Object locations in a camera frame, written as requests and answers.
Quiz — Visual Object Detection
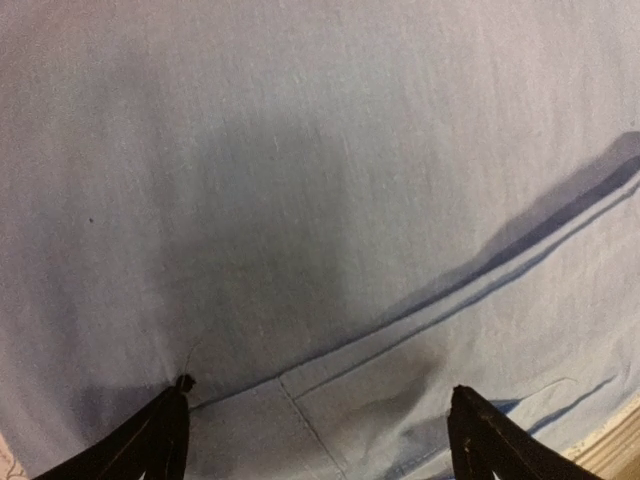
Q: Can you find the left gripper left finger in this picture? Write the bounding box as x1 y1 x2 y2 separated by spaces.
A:
38 374 196 479

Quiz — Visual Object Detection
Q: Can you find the floral table mat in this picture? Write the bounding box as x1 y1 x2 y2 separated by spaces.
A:
564 396 640 480

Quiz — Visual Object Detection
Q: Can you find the light blue shirt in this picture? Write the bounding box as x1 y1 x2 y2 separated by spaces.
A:
1 1 639 479

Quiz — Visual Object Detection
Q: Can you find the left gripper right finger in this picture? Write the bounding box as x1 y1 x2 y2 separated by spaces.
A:
447 385 599 480

